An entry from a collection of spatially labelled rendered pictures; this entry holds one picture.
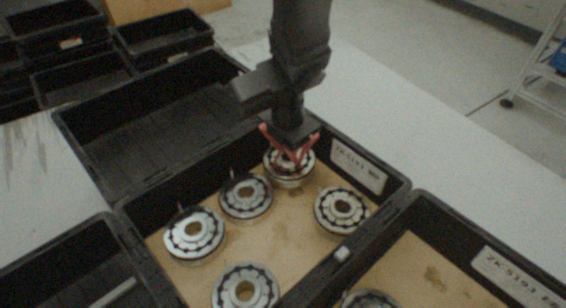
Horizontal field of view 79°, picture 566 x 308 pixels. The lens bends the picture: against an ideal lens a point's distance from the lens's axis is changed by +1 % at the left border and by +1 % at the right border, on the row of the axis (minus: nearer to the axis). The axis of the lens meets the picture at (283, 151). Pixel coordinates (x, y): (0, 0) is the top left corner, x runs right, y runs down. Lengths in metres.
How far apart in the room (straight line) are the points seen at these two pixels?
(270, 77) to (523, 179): 0.75
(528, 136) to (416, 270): 1.85
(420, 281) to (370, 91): 0.69
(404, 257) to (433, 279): 0.05
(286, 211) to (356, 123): 0.46
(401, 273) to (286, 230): 0.21
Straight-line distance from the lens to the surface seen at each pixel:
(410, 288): 0.62
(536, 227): 0.97
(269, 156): 0.68
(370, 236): 0.53
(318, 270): 0.49
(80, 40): 2.03
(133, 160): 0.80
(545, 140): 2.44
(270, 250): 0.62
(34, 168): 1.10
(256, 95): 0.48
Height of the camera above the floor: 1.38
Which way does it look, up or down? 47 degrees down
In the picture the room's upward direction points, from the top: straight up
